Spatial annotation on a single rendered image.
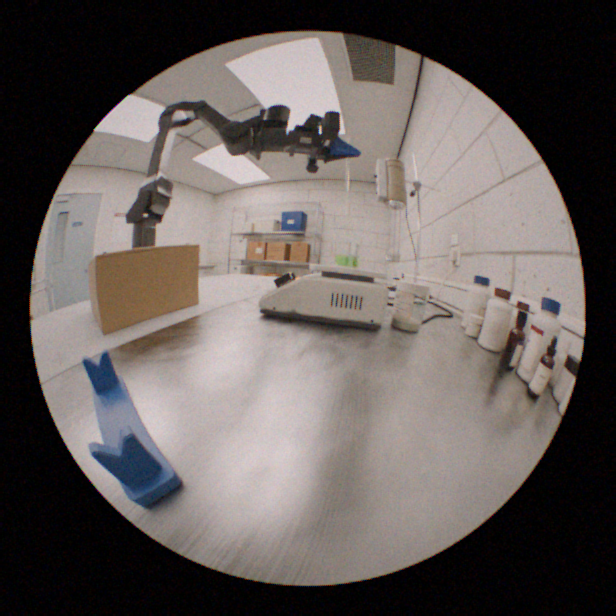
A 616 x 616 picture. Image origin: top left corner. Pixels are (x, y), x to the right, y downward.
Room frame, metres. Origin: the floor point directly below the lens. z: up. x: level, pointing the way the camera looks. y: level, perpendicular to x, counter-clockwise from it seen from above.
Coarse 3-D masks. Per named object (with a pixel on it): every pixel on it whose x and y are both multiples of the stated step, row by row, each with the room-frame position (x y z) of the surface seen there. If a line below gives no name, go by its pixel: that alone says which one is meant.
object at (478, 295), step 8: (480, 280) 0.28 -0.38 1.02; (488, 280) 0.26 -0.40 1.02; (472, 288) 0.29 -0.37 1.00; (480, 288) 0.27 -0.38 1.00; (472, 296) 0.28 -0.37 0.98; (480, 296) 0.26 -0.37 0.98; (488, 296) 0.25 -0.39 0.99; (472, 304) 0.28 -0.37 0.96; (480, 304) 0.26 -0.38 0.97; (464, 312) 0.30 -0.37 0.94; (472, 312) 0.27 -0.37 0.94; (480, 312) 0.26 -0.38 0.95; (464, 320) 0.29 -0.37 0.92; (464, 328) 0.29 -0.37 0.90
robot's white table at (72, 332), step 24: (216, 288) 0.49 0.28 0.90; (240, 288) 0.52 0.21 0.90; (264, 288) 0.55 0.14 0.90; (72, 312) 0.10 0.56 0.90; (192, 312) 0.25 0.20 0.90; (48, 336) 0.00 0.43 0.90; (72, 336) 0.05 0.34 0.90; (96, 336) 0.09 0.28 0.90; (120, 336) 0.11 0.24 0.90; (48, 360) -0.02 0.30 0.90; (72, 360) 0.03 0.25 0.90
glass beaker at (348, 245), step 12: (336, 228) 0.32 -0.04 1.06; (348, 228) 0.31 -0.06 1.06; (360, 228) 0.31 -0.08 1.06; (336, 240) 0.33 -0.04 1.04; (348, 240) 0.31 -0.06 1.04; (360, 240) 0.32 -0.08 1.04; (336, 252) 0.32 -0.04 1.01; (348, 252) 0.31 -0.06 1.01; (360, 252) 0.32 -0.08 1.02; (336, 264) 0.32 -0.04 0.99; (348, 264) 0.31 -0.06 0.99; (360, 264) 0.32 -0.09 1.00
